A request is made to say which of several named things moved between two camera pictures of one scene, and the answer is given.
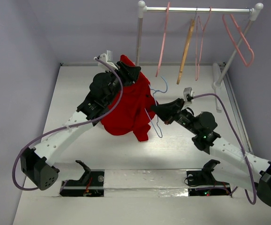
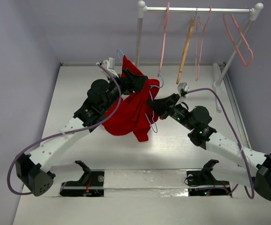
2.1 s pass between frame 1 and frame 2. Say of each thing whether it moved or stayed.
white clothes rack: stayed
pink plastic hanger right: stayed
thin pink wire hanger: stayed
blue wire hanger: moved
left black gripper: moved
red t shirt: stayed
